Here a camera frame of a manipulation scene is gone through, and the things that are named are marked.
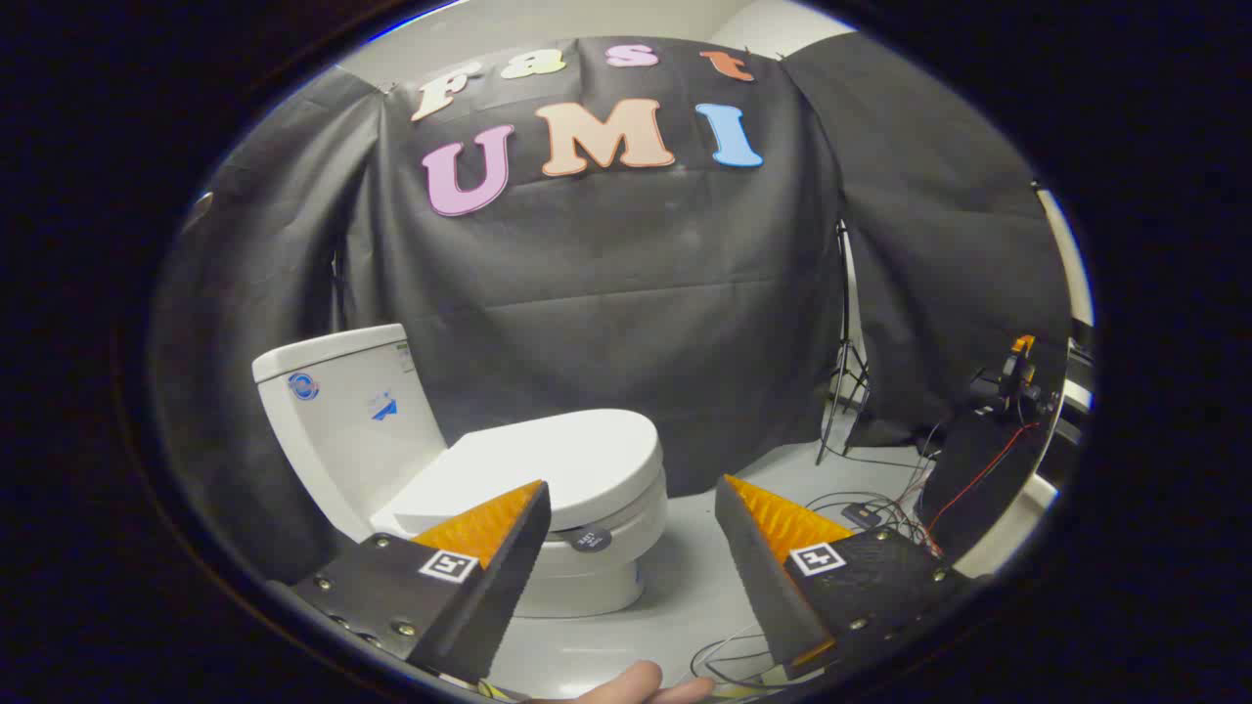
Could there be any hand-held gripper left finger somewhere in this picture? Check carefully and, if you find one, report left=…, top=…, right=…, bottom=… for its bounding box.
left=291, top=479, right=552, bottom=685

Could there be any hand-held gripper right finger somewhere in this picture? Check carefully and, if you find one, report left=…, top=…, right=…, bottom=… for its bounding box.
left=714, top=474, right=976, bottom=683

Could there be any white toilet lid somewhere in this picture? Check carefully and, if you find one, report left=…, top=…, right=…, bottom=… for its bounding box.
left=389, top=408, right=663, bottom=537

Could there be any white ceramic toilet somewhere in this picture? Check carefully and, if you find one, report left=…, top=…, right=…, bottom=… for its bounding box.
left=251, top=324, right=670, bottom=619

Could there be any black cloth covered stand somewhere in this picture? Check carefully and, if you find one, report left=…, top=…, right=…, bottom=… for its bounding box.
left=919, top=406, right=1055, bottom=565

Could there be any black tripod stand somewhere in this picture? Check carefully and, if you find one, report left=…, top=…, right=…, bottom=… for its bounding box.
left=816, top=220, right=872, bottom=466

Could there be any black backdrop cloth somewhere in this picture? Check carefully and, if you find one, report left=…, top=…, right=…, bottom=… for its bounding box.
left=147, top=37, right=847, bottom=588
left=780, top=31, right=1072, bottom=451

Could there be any orange and black device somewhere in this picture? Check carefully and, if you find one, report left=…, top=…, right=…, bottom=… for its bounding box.
left=973, top=333, right=1057, bottom=423

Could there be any white and black cable loop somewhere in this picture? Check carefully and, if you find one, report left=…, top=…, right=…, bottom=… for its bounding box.
left=690, top=624, right=788, bottom=691

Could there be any black floor cable bundle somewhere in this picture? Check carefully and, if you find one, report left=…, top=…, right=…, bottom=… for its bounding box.
left=807, top=420, right=948, bottom=553

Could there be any red cable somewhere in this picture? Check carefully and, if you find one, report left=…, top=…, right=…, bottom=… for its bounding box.
left=923, top=420, right=1044, bottom=537

